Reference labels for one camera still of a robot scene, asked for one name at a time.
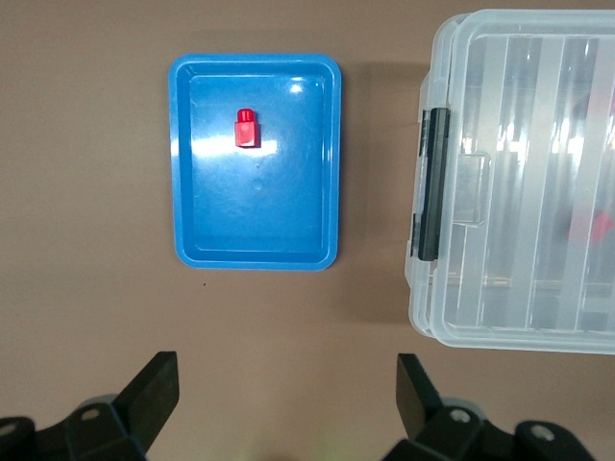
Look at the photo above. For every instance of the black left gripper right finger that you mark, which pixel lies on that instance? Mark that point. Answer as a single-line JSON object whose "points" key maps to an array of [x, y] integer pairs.
{"points": [[423, 408]]}

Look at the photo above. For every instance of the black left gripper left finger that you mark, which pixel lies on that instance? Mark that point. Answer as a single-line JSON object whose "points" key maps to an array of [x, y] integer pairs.
{"points": [[144, 408]]}

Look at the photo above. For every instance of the red toy block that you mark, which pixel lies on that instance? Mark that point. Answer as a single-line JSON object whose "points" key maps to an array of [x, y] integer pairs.
{"points": [[596, 230], [247, 132]]}

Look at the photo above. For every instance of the blue plastic tray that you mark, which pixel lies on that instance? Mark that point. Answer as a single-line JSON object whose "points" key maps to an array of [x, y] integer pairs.
{"points": [[259, 211]]}

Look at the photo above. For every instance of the black box latch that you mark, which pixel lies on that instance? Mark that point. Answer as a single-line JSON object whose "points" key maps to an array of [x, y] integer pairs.
{"points": [[435, 187]]}

